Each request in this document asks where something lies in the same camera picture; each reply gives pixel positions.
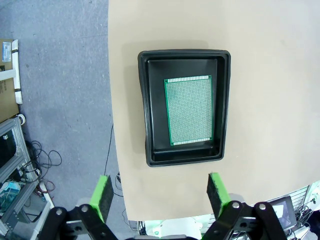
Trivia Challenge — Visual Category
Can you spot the tangled black floor cable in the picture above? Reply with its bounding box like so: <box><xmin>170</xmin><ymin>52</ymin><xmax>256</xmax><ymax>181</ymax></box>
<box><xmin>24</xmin><ymin>139</ymin><xmax>63</xmax><ymax>182</ymax></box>

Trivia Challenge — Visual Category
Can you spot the small black display screen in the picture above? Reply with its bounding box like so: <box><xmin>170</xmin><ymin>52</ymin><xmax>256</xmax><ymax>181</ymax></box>
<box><xmin>271</xmin><ymin>196</ymin><xmax>298</xmax><ymax>231</ymax></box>

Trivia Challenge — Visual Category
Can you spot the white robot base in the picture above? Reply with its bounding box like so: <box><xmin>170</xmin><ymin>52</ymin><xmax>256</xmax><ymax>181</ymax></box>
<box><xmin>144</xmin><ymin>216</ymin><xmax>204</xmax><ymax>240</ymax></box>

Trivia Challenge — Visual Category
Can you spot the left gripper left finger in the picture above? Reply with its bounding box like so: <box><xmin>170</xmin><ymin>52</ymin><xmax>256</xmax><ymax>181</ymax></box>
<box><xmin>37</xmin><ymin>174</ymin><xmax>118</xmax><ymax>240</ymax></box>

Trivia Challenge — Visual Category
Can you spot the green perforated circuit board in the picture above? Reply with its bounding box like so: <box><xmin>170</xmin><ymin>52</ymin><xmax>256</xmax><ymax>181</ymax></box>
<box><xmin>163</xmin><ymin>74</ymin><xmax>214</xmax><ymax>146</ymax></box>

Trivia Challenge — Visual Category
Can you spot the cardboard box with label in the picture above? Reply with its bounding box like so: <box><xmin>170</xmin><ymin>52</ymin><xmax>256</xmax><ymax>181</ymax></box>
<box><xmin>0</xmin><ymin>38</ymin><xmax>21</xmax><ymax>124</ymax></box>

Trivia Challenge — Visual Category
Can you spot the aluminium extrusion frame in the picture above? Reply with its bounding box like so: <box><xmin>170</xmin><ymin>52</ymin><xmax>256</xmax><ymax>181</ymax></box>
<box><xmin>0</xmin><ymin>116</ymin><xmax>56</xmax><ymax>240</ymax></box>

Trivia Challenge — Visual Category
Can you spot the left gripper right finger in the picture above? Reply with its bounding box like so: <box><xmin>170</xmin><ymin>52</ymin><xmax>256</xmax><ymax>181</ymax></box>
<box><xmin>201</xmin><ymin>172</ymin><xmax>287</xmax><ymax>240</ymax></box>

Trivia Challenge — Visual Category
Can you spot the white plastic duct strip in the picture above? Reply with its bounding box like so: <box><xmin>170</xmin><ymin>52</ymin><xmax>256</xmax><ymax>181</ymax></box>
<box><xmin>0</xmin><ymin>39</ymin><xmax>24</xmax><ymax>105</ymax></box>

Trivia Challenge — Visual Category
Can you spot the black ESD tray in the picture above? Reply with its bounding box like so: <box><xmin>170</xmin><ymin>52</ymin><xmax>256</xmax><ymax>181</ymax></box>
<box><xmin>137</xmin><ymin>49</ymin><xmax>232</xmax><ymax>168</ymax></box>

